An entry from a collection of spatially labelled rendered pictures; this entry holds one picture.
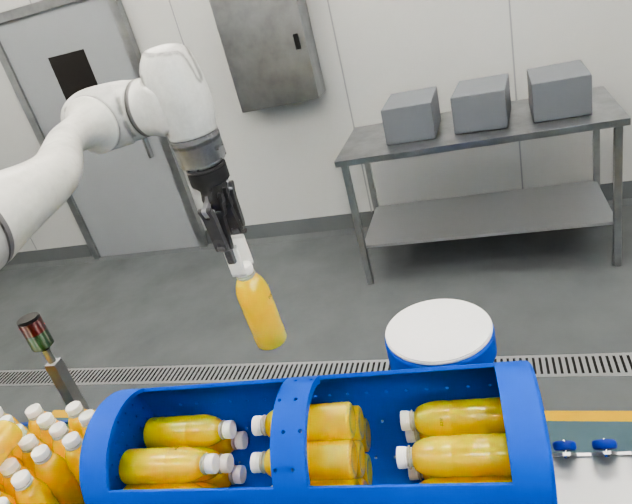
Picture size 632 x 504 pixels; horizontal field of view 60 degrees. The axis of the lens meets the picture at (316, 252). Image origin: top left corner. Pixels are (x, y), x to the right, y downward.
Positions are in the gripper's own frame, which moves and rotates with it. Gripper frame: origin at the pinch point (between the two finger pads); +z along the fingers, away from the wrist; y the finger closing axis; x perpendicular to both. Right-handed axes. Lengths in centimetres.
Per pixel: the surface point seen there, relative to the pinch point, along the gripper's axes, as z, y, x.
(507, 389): 22, -17, -49
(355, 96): 52, 308, 35
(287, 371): 151, 129, 68
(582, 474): 53, -10, -61
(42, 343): 28, 11, 75
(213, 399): 33.6, -6.3, 15.6
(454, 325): 43, 28, -37
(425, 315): 44, 33, -30
